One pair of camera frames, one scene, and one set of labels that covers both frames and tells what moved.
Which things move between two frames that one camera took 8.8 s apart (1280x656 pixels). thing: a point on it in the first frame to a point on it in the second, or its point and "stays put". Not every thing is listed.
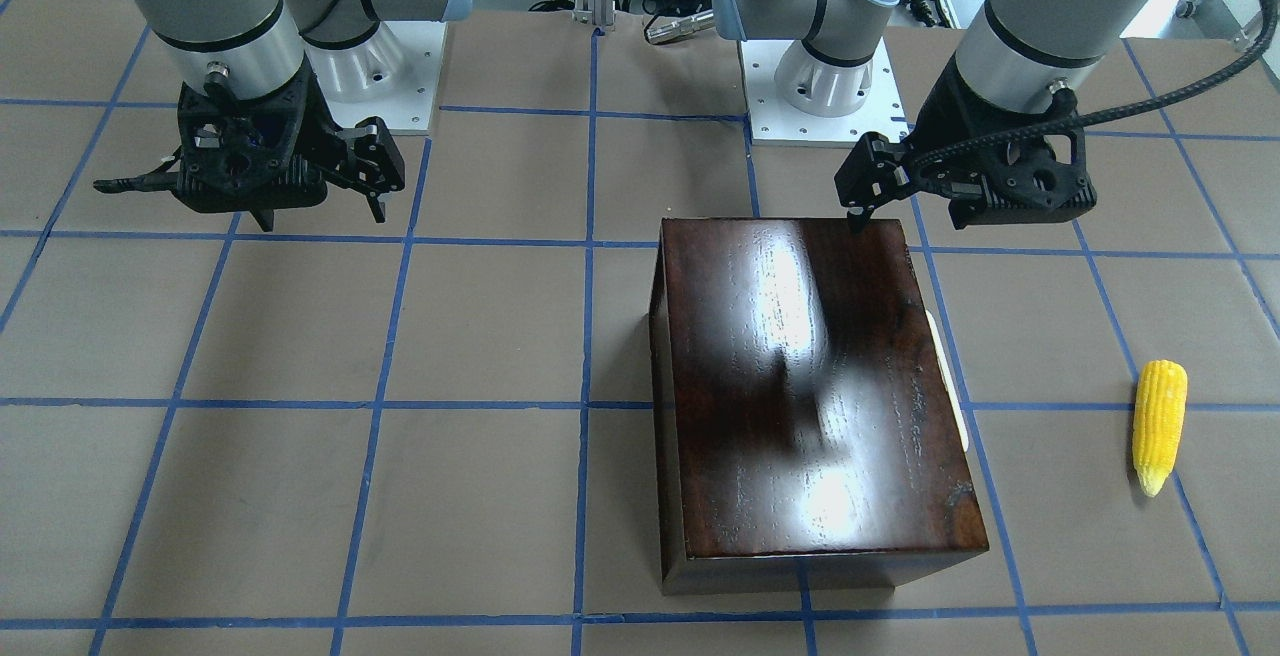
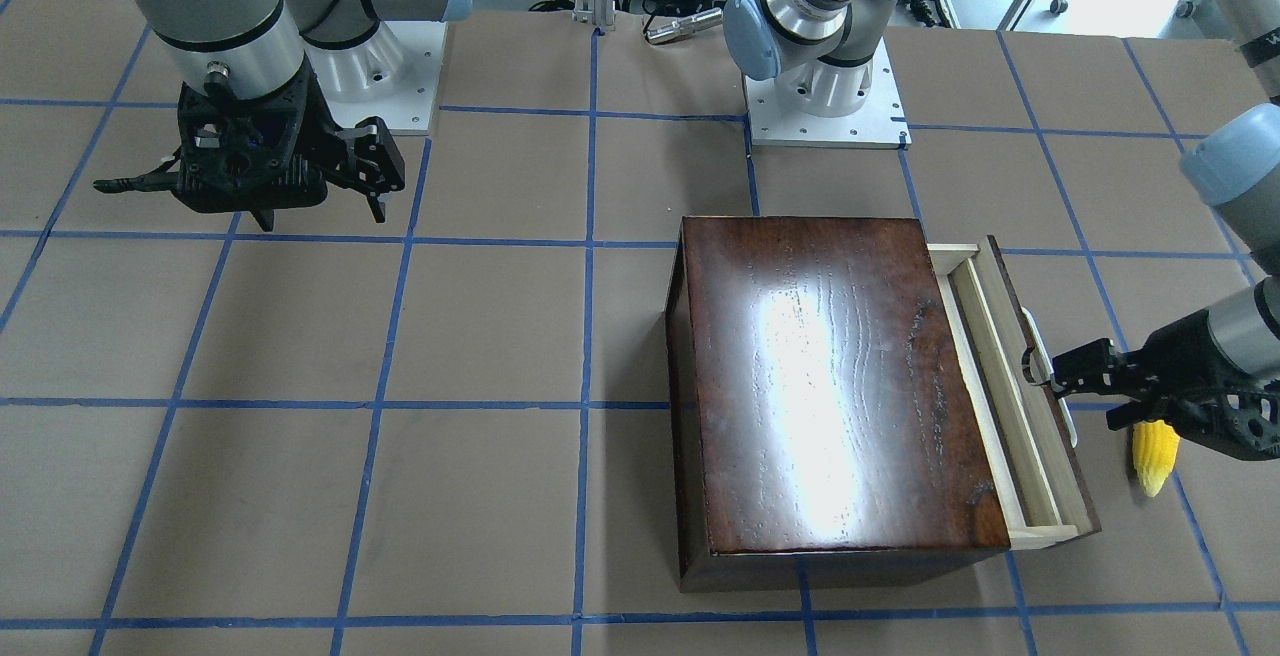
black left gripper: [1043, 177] to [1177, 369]
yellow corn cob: [1159, 409] stays put
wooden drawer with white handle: [948, 379] to [1028, 426]
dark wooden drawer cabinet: [803, 436] stays put
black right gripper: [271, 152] stays put
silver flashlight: [661, 33] stays put
